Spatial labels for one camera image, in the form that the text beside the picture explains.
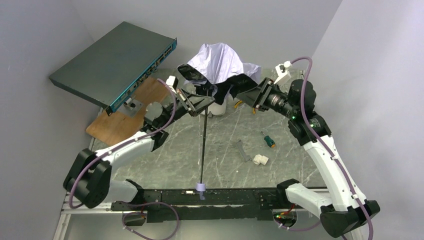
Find purple umbrella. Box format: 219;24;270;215
177;42;263;201

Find white pipe elbow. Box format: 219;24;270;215
252;154;269;166

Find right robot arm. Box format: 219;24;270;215
234;78;381;238

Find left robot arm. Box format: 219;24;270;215
63;88;215;209

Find wooden board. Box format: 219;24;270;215
85;77;170;151

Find yellow handled pliers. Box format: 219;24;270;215
234;100;257;115

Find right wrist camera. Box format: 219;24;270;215
274;61;292;86

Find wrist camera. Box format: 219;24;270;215
165;75;179;95
274;61;292;86

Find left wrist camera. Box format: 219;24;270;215
165;75;179;95

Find green handled screwdriver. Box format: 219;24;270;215
261;131;276;148

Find metal switch stand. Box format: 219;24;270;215
119;97;143;118

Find dark network switch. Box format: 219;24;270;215
48;21;178;115

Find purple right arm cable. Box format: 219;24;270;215
273;56;375;240

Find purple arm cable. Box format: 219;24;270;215
67;77;181;240
273;56;375;240

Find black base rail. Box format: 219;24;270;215
110;188;301;225

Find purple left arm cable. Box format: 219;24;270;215
67;77;181;240

